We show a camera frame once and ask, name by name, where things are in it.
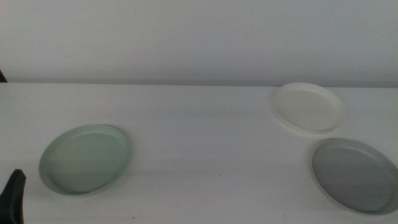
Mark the pale green shallow bowl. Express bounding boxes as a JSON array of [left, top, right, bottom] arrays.
[[39, 123, 132, 196]]

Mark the white shallow bowl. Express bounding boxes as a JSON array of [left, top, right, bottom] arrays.
[[272, 82, 348, 135]]

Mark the grey shallow bowl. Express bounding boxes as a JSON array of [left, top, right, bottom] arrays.
[[312, 138, 398, 215]]

